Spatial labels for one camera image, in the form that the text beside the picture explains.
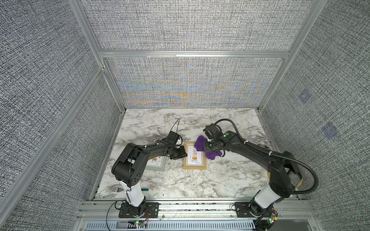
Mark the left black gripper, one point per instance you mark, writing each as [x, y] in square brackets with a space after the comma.
[182, 154]

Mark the grey green picture frame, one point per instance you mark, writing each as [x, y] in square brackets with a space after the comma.
[156, 164]

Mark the purple cloth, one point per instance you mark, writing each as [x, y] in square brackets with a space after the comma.
[199, 146]

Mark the light wooden picture frame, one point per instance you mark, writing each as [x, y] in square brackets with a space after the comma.
[195, 159]

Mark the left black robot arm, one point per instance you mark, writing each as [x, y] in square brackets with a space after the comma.
[131, 164]

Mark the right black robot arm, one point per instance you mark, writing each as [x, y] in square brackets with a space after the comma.
[284, 174]

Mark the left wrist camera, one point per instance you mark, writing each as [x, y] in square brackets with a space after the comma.
[173, 137]

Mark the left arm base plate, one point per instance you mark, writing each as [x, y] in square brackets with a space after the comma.
[146, 210]

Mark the green handled fork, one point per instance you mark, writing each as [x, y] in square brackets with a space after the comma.
[117, 189]

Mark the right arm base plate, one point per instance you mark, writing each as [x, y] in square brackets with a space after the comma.
[242, 210]

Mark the aluminium front rail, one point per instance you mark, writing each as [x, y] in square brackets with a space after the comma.
[197, 209]

